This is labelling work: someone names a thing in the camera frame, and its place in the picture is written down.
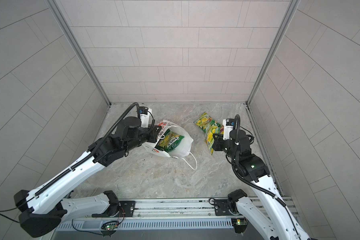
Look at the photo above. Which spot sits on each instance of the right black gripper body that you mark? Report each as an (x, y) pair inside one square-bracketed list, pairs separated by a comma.
[(221, 145)]

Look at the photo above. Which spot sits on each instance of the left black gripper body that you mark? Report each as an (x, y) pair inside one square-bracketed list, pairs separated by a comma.
[(142, 136)]

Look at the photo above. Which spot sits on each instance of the white floral paper bag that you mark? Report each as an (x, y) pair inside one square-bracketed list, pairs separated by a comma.
[(182, 151)]

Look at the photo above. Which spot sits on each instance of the green Fox's candy pack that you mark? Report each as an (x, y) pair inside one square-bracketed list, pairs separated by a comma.
[(204, 121)]

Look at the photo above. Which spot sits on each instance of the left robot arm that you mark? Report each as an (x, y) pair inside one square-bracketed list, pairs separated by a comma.
[(44, 208)]

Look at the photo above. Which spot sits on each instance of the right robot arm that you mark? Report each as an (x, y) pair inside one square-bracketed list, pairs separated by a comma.
[(277, 223)]

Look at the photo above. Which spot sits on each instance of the right circuit board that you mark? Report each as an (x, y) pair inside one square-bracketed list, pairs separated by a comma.
[(240, 225)]

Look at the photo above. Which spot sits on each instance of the circuit board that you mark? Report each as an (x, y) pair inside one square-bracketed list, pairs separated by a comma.
[(109, 228), (240, 225)]

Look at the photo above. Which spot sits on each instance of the left circuit board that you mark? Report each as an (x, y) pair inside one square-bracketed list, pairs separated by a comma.
[(109, 228)]

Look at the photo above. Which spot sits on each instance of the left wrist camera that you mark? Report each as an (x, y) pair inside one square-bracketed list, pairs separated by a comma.
[(145, 113)]

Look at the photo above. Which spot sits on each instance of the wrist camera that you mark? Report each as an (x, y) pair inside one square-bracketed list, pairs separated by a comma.
[(145, 113), (228, 127)]

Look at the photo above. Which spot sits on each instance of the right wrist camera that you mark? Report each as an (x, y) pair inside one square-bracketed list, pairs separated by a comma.
[(228, 127)]

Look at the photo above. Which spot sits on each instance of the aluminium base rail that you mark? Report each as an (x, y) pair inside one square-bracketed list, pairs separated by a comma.
[(174, 207)]

